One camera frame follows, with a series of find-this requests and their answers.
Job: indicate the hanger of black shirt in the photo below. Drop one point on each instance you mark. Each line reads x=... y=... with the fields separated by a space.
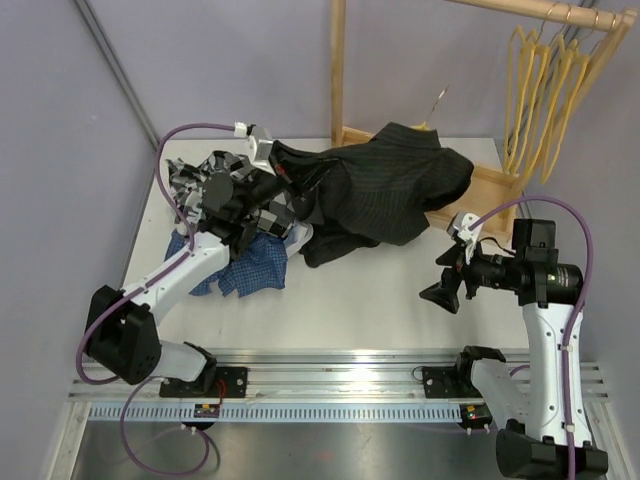
x=425 y=124

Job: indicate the black white checkered shirt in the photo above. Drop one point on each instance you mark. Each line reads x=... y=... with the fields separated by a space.
x=226 y=190

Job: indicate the yellow hanger of white shirt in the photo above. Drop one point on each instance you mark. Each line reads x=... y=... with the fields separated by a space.
x=571 y=81

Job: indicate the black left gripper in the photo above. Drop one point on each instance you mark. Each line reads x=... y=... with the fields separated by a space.
x=300 y=169

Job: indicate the aluminium corner frame post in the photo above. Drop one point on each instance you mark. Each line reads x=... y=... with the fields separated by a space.
x=109 y=55

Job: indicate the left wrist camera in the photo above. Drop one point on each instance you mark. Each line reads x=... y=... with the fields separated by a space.
x=259 y=143

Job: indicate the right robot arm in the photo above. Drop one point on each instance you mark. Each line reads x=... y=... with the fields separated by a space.
x=543 y=434

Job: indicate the aluminium rail base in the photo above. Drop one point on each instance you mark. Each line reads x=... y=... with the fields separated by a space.
x=339 y=376

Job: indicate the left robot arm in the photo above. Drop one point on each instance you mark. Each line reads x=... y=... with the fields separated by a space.
x=121 y=330

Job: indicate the yellow hanger of blue shirt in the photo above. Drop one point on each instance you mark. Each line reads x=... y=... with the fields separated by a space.
x=540 y=111

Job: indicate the black pinstripe shirt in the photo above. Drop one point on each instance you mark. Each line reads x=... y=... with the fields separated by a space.
x=378 y=192

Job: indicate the blue plaid shirt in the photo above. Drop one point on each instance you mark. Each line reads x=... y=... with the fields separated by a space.
x=262 y=266

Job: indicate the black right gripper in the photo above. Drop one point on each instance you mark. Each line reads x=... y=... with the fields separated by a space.
x=455 y=257

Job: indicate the wooden clothes rack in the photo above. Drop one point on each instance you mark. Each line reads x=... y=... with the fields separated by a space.
x=489 y=187

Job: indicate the hanger of plaid shirt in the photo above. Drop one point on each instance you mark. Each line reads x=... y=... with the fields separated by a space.
x=547 y=51

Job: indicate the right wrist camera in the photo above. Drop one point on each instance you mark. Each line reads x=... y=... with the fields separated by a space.
x=463 y=231

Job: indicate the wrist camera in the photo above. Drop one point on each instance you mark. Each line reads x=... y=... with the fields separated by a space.
x=259 y=143
x=463 y=231

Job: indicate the white slotted cable duct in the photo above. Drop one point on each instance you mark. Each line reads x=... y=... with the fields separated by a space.
x=273 y=412

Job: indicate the hanger of checkered shirt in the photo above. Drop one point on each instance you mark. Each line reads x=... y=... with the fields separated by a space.
x=524 y=75

